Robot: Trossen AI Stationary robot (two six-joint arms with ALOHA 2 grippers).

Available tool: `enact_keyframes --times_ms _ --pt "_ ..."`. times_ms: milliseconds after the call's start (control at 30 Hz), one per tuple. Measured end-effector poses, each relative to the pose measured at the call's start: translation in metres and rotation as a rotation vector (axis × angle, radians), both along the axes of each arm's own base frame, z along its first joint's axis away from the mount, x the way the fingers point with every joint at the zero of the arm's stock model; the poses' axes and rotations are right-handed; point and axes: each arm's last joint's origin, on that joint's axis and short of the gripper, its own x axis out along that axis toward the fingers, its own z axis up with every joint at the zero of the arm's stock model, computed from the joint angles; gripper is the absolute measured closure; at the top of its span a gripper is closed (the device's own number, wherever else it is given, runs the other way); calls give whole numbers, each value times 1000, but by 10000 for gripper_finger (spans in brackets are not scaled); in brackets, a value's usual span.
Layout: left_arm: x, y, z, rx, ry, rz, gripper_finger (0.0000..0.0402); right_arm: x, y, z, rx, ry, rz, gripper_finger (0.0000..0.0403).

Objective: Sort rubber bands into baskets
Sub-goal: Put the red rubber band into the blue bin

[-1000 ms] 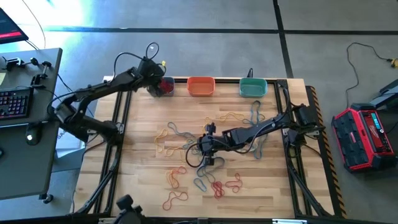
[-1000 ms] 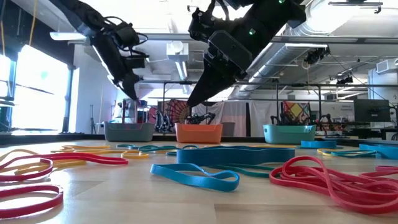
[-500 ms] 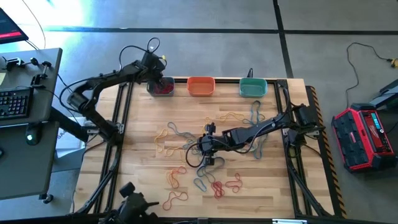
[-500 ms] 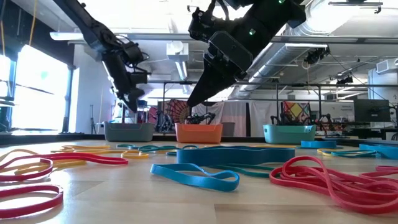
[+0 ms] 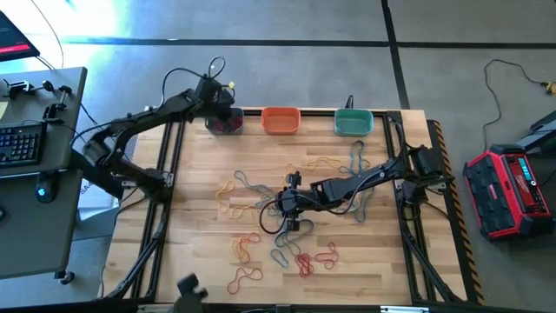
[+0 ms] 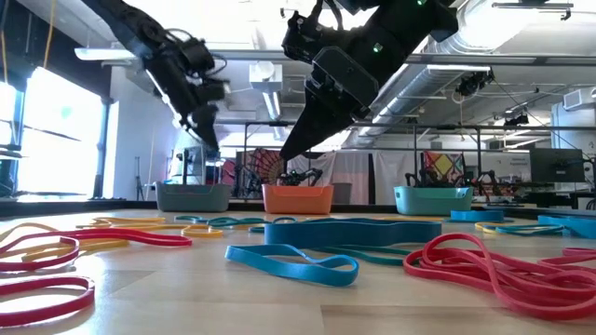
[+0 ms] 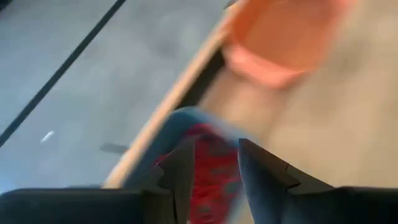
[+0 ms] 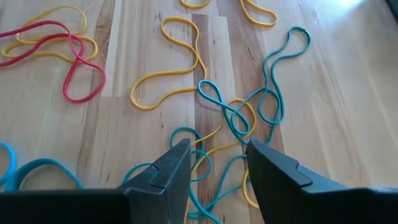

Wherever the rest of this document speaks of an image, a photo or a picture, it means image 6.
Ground yellow hanging cable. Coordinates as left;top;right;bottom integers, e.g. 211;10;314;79
42;0;58;70

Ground grey ceiling rail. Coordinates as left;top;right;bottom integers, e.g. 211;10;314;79
211;47;596;67

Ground white curtain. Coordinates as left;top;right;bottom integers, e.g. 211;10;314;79
334;149;424;206

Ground orange plastic basket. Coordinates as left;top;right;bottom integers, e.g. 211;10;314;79
261;183;335;216

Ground black monitor stand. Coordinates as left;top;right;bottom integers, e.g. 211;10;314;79
175;145;221;185

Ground black metal rack frame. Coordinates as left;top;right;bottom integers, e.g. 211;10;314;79
243;120;484;207

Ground red rubber band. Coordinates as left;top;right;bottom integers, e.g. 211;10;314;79
0;227;194;273
0;275;96;329
538;247;596;281

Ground black monitor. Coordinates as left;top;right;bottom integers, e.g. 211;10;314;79
529;147;587;184

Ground white ceiling box unit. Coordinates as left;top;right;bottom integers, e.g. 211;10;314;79
248;60;284;93

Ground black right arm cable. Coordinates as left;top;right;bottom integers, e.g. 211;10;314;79
315;0;346;30

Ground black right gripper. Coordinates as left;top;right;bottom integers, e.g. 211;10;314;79
278;46;381;160

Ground white wall air unit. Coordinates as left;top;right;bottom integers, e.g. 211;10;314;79
550;86;596;151

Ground white hanging cloth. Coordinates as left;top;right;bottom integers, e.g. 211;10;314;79
285;151;337;188

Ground thin teal rubber band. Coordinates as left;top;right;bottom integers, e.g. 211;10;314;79
248;215;298;235
308;245;413;268
173;214;267;230
496;223;565;236

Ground black ceiling track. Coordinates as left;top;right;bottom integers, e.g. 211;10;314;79
491;1;575;22

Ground black ceiling spotlight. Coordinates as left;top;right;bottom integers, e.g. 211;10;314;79
454;68;495;100
504;113;531;128

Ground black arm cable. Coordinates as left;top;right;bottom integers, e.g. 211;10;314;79
165;27;230;76
315;0;346;30

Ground thin black tripod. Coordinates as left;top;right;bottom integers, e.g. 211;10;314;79
133;154;146;202

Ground white ceiling light fixture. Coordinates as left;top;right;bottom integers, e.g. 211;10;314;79
73;40;162;67

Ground black window pillar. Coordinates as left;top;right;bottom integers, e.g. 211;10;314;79
91;96;115;200

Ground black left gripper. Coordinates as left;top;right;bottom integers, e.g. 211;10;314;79
153;46;221;151

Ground wide dark blue rubber band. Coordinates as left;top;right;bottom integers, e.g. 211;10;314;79
264;218;443;249

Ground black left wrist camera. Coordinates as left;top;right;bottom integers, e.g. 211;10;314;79
179;36;232;106

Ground grey trash bin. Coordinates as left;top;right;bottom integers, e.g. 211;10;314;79
332;181;355;206

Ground web patterned wall hanging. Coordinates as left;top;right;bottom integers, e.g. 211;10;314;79
237;147;289;188

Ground teal plastic basket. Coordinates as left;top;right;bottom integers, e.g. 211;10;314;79
393;185;475;217

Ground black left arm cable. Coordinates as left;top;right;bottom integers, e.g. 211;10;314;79
165;27;230;76

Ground colourful geometric wall hanging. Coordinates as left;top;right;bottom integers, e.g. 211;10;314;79
421;150;467;181

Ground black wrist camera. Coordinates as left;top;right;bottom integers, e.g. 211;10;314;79
280;8;339;66
179;36;232;106

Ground grey plastic basket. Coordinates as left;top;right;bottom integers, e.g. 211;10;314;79
155;181;232;214

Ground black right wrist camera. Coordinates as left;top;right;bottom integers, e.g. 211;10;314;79
280;8;339;66

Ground red rubber bands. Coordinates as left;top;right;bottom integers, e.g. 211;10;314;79
402;232;596;323

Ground light blue rubber band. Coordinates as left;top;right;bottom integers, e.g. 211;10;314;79
223;243;360;288

